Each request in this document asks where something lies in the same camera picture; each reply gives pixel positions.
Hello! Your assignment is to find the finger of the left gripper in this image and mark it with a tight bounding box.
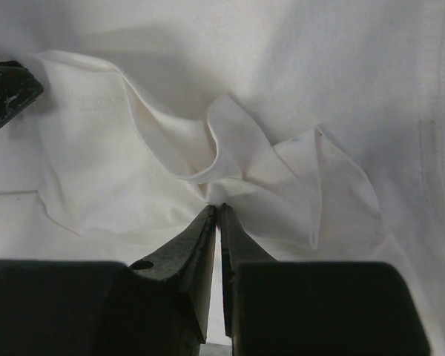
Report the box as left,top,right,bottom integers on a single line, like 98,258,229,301
0,61,44,129

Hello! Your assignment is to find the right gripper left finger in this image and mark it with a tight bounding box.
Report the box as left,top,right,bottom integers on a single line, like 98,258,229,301
0,206,216,355

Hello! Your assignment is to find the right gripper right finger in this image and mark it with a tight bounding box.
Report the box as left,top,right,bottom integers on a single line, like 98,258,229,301
220,205,432,355

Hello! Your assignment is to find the white t shirt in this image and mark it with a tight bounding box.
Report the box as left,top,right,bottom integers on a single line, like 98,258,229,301
0,1,445,355

